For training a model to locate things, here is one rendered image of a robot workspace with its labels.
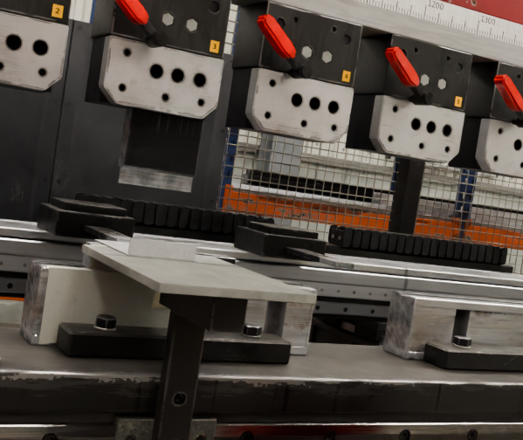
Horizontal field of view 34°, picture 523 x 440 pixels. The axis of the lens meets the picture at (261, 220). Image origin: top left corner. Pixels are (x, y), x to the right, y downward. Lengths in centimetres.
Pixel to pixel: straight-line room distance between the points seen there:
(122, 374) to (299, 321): 32
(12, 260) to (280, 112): 46
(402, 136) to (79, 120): 63
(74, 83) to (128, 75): 55
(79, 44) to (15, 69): 60
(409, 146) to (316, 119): 16
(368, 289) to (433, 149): 40
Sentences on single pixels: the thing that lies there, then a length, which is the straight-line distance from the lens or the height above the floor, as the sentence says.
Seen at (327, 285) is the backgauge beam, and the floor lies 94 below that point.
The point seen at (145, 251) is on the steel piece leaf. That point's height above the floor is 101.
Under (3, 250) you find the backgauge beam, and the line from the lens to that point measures 132.
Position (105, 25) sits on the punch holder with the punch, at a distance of 109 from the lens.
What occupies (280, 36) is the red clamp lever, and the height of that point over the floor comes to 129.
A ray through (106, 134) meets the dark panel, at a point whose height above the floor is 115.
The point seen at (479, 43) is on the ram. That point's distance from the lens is 135.
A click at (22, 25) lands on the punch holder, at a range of 103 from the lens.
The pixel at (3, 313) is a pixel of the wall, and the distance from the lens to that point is 531.
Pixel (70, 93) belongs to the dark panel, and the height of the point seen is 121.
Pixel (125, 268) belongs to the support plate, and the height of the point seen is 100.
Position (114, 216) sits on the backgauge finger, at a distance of 131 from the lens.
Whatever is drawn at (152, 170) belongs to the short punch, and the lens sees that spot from 111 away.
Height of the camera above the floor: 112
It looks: 3 degrees down
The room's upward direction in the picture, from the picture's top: 9 degrees clockwise
